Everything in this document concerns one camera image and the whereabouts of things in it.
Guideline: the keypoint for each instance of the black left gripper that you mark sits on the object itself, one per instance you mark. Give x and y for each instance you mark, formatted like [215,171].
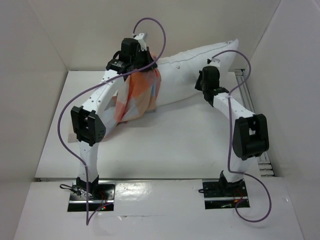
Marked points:
[146,54]

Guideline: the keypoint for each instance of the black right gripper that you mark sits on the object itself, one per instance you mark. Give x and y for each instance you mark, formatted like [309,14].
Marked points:
[200,81]

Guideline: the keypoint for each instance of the white pillow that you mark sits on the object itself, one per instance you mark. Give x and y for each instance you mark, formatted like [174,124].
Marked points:
[180,72]

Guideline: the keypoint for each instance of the orange grey checked pillowcase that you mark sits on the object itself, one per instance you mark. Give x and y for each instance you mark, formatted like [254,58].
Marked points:
[119,98]

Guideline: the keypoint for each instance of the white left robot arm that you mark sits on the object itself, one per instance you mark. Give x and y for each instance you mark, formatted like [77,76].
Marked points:
[88,177]

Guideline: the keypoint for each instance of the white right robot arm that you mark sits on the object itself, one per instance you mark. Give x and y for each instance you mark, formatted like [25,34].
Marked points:
[248,135]

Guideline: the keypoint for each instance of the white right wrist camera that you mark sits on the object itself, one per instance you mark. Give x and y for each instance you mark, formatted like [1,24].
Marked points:
[214,62]

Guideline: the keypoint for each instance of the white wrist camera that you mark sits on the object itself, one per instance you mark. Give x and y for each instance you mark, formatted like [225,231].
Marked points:
[214,62]
[141,38]

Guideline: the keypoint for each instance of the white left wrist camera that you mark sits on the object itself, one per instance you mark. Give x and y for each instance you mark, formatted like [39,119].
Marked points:
[141,38]

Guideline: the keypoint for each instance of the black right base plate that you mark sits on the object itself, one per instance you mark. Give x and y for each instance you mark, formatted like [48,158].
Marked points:
[217,197]

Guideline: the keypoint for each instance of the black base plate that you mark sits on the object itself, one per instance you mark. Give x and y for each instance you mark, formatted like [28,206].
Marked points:
[103,199]
[217,197]

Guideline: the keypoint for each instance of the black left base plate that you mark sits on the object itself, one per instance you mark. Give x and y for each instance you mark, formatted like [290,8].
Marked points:
[103,199]

